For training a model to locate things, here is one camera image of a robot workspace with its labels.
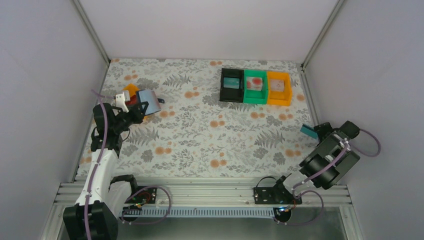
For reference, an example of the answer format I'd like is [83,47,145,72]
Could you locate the blue leather card holder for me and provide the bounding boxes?
[135,89,165,116]

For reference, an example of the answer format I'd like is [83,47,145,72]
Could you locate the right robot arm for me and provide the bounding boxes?
[273,121,360,202]

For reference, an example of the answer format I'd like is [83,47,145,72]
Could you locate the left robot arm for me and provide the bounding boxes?
[63,101,149,240]

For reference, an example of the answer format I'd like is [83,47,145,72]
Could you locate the pale card stack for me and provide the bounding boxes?
[270,79,285,92]

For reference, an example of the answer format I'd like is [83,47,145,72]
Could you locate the white red card stack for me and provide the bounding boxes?
[246,76,263,91]

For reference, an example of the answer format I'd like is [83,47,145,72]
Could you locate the teal card stack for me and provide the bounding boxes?
[222,77,240,89]

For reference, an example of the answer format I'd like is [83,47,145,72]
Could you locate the orange bin left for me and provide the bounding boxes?
[123,83,140,109]

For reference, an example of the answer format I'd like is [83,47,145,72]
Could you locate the orange bin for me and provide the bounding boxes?
[266,71,293,107]
[123,83,140,109]

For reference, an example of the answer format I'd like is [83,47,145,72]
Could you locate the orange bin right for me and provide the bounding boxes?
[266,71,293,107]

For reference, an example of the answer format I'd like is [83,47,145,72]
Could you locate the floral table mat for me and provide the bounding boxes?
[101,58,317,178]

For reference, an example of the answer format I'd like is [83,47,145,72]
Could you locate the green bin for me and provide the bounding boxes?
[243,69,268,105]

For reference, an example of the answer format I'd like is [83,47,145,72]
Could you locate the black bin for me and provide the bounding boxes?
[219,68,245,103]

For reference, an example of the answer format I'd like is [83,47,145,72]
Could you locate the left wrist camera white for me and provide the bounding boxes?
[114,90,131,113]

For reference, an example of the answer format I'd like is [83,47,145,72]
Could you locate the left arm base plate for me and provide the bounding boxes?
[125,186,158,205]

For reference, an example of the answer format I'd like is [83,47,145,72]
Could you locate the aluminium mounting rail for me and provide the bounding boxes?
[54,176,353,207]

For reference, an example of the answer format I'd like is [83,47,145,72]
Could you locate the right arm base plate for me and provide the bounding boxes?
[253,187,303,205]

